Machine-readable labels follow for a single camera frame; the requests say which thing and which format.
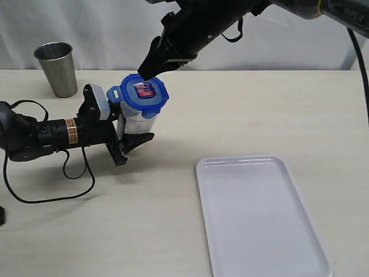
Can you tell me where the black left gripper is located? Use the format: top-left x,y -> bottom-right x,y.
77,100 -> 155,166

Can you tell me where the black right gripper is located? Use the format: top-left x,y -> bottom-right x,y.
137,13 -> 202,78

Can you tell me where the clear tall plastic container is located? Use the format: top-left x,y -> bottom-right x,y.
116,102 -> 158,139

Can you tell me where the blue plastic locking lid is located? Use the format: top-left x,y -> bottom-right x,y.
106,74 -> 169,119

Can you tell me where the stainless steel cup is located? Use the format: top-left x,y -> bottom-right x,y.
33,42 -> 78,98

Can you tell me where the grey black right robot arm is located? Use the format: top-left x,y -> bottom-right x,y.
137,1 -> 368,80

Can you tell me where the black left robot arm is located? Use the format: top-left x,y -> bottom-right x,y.
1,100 -> 154,166

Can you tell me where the white backdrop curtain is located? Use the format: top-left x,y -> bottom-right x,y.
1,1 -> 357,70

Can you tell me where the black object at table edge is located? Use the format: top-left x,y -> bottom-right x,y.
0,206 -> 6,226

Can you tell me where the white rectangular plastic tray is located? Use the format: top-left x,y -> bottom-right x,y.
195,155 -> 334,276

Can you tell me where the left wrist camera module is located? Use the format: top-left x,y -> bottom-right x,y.
77,84 -> 110,121

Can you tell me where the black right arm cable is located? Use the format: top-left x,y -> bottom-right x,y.
345,27 -> 369,128

